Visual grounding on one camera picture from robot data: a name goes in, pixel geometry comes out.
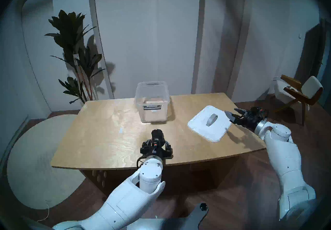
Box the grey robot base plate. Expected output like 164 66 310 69
129 202 209 230

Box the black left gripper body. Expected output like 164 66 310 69
140 147 173 164

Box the clear plastic storage container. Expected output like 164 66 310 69
134 81 170 123

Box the wooden armchair with white cushions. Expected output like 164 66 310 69
272 75 324 126

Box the round beige rug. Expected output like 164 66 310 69
7 115 86 210

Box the tall dark green plant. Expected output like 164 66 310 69
44 9 106 104

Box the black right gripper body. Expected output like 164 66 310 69
235 110 265 132

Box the black computer mouse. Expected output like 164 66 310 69
151 129 166 147

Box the white lid with grey handle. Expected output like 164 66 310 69
187 105 232 143

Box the thin white floor cable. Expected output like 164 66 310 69
36 201 50 223

